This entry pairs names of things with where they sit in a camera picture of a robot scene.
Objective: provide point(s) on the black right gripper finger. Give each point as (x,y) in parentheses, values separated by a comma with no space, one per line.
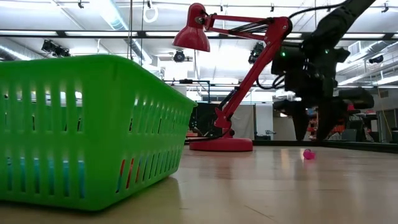
(332,112)
(295,115)

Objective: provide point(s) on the red desk lamp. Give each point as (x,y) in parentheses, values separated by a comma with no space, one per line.
(220,144)

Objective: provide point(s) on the red highlighter marker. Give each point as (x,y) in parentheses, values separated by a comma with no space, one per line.
(122,168)

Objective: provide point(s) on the green plastic basket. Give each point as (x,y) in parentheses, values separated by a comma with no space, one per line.
(99,77)

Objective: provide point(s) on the blue highlighter marker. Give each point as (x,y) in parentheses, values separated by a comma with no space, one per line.
(66,177)

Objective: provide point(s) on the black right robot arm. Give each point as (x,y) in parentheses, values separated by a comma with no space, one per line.
(335,21)

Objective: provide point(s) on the pink highlighter marker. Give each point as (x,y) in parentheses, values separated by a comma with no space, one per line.
(308,154)

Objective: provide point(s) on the white panel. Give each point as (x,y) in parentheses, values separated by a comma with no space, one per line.
(244,121)

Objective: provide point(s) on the black ceiling spotlight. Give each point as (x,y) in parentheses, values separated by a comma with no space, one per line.
(179,56)
(255,53)

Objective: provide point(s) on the black ceiling cylinder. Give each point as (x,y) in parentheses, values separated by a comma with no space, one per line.
(376,59)

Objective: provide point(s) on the black cabinet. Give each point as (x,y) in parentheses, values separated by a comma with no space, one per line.
(202,118)

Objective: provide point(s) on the black aluminium table frame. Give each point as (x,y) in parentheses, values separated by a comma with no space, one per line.
(273,143)

